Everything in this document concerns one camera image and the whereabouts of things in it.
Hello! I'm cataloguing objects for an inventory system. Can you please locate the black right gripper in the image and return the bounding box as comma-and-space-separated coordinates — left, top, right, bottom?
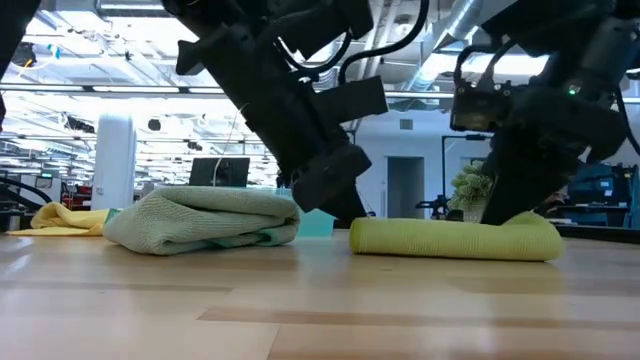
479, 83, 627, 227

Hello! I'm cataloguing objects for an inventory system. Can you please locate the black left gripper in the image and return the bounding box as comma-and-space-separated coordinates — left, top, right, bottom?
174, 22, 375, 222

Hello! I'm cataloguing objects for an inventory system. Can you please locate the teal translucent plastic bin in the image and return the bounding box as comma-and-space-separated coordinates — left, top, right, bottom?
272, 187, 337, 239

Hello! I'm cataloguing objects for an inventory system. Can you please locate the lime green microfiber towel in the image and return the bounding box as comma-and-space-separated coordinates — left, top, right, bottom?
348, 210, 566, 263

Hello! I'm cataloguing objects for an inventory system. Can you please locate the pale green microfiber towel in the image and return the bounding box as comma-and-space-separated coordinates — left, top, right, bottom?
102, 185, 301, 257

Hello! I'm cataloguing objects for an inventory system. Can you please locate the yellow microfiber towel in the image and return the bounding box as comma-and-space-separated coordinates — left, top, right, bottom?
5, 201, 111, 238

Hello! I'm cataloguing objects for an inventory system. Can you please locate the artificial plant in patterned pot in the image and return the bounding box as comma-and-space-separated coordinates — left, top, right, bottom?
446, 159, 496, 224

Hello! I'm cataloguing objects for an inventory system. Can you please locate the grey door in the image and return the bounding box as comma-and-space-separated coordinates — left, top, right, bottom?
386, 155, 426, 220

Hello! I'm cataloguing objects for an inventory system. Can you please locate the dark desk monitor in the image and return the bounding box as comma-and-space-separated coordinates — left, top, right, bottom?
567, 162, 639, 226

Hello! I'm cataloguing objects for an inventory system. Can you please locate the black keyboard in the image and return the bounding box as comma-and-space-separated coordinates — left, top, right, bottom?
552, 222, 640, 246

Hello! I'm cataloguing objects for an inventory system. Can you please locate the black computer monitor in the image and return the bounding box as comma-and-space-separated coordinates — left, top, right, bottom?
188, 156, 251, 188

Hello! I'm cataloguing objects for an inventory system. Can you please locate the white building pillar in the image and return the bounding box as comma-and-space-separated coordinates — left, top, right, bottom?
91, 99, 138, 211

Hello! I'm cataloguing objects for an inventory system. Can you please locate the red tool cabinet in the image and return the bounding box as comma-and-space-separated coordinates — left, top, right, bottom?
62, 183, 94, 210

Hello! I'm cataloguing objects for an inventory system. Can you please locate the black gantry frame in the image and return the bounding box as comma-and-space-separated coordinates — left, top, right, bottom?
440, 133, 496, 221

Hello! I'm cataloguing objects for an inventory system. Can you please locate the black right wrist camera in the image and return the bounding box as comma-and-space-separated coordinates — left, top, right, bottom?
449, 81, 512, 134

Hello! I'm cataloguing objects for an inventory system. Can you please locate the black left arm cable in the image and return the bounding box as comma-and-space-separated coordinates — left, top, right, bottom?
337, 0, 432, 86

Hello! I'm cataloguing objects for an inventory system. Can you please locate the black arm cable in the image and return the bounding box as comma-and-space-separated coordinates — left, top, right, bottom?
337, 0, 432, 86
452, 38, 521, 90

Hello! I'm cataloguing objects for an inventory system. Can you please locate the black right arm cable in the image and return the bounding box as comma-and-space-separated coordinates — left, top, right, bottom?
452, 38, 521, 90

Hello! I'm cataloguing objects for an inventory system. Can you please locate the slanted silver ventilation duct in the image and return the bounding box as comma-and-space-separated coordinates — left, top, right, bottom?
399, 0, 484, 94

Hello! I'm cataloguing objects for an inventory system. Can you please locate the long ceiling light rail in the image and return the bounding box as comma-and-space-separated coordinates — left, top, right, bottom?
0, 83, 640, 104

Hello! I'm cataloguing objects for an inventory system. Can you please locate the black ceiling cable reel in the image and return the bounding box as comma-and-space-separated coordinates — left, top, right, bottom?
8, 41, 37, 69

